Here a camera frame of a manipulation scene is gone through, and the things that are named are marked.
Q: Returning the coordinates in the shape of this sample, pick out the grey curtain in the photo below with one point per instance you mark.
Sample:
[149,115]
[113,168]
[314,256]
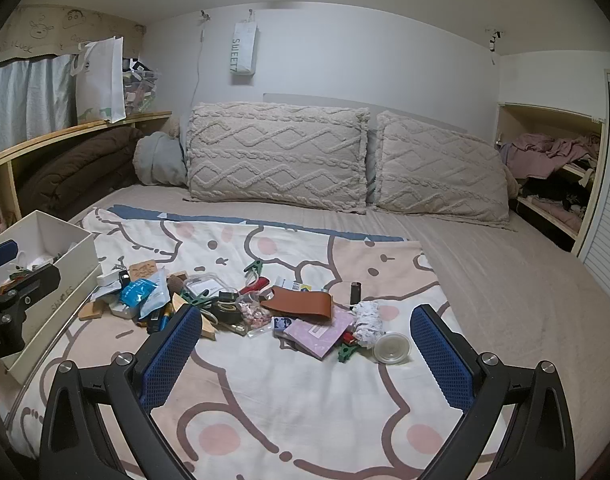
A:
[27,100]

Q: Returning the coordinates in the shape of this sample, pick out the cartoon printed blanket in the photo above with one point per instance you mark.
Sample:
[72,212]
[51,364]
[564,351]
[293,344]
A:
[265,410]

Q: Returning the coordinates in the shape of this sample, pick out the white tote bag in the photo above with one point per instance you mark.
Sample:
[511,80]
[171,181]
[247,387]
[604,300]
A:
[100,80]

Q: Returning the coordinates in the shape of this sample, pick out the pink booklet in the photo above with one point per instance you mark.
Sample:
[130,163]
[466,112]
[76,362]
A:
[317,334]

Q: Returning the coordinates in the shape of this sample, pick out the grey headboard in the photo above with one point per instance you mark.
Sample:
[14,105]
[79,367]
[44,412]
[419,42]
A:
[335,100]

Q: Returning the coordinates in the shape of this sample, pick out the hanging white paper bag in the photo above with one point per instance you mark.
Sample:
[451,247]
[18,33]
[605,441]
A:
[244,45]

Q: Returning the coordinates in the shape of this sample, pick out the black lighter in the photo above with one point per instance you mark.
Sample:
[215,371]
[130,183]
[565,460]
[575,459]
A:
[354,294]

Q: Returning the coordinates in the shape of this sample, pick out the green plastic clothespin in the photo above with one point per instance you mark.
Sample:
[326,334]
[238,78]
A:
[200,302]
[346,353]
[253,267]

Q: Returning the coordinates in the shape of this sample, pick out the small white box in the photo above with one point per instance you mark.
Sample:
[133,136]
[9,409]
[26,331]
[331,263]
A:
[107,278]

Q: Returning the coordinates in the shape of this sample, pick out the clear card holder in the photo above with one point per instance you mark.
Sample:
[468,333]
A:
[202,285]

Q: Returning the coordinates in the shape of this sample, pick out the pink clothes pile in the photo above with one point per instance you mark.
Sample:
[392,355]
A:
[545,152]

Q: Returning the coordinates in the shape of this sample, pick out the wall niche shelf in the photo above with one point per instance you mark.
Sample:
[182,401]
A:
[592,200]

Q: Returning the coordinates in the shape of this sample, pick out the brown folded blanket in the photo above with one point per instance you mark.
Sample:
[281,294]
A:
[75,170]

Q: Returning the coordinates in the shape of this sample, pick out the red plastic lighter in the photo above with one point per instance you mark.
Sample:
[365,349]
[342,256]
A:
[252,286]

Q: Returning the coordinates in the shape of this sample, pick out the beige knit pillow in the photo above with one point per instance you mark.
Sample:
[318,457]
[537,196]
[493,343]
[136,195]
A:
[435,170]
[277,155]

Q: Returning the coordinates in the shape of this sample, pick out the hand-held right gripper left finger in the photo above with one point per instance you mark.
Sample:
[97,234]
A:
[170,355]

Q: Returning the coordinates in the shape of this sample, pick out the cartoon print valance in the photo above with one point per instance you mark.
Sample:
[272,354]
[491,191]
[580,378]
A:
[50,25]

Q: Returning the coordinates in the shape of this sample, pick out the white patterned cloth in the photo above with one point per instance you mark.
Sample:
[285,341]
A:
[369,322]

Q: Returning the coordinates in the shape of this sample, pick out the white louvered door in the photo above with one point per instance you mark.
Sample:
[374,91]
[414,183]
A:
[605,210]

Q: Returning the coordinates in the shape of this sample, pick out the brown leather case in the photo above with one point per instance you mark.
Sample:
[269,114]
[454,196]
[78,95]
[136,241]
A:
[297,302]

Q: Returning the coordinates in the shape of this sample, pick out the small photo card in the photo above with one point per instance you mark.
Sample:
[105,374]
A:
[282,325]

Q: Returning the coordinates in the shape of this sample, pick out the wooden bedside shelf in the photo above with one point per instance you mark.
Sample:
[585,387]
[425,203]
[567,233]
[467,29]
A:
[60,132]

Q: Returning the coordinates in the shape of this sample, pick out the white bottle cap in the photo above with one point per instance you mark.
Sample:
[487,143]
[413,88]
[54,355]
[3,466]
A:
[391,347]

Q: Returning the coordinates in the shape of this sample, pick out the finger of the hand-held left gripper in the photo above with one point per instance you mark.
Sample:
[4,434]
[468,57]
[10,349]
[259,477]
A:
[0,256]
[35,282]

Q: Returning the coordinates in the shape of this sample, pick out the clear plastic storage bin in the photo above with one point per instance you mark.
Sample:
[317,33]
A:
[141,87]

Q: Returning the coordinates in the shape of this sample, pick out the engraved wooden tag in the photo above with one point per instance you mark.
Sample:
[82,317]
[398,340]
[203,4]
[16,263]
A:
[142,268]

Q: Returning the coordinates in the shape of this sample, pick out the curved wooden board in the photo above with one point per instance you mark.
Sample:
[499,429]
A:
[208,331]

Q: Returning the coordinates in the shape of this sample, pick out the blue white sachet packet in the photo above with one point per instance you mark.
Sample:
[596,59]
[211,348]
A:
[135,292]

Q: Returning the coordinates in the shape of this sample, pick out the small black device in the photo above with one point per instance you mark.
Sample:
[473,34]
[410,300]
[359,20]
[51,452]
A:
[124,276]

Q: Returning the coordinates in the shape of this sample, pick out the black tape roll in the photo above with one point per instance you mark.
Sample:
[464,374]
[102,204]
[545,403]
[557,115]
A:
[227,311]

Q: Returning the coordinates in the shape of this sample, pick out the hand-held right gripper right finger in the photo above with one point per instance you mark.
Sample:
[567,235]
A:
[440,355]

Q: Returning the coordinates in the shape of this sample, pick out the small wooden block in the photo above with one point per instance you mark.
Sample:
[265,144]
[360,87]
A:
[91,311]

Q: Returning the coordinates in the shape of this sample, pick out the beige plush toy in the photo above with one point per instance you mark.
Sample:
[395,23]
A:
[174,127]

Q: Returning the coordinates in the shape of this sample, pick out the bag of pink pills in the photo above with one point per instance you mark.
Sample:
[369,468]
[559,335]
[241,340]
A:
[255,316]

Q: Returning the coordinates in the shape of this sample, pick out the dark clothes pile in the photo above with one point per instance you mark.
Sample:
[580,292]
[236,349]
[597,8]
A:
[550,192]

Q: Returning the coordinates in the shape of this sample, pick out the grey pillow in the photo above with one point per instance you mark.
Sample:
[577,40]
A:
[157,160]

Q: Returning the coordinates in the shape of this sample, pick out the white storage box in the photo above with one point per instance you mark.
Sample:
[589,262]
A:
[65,285]

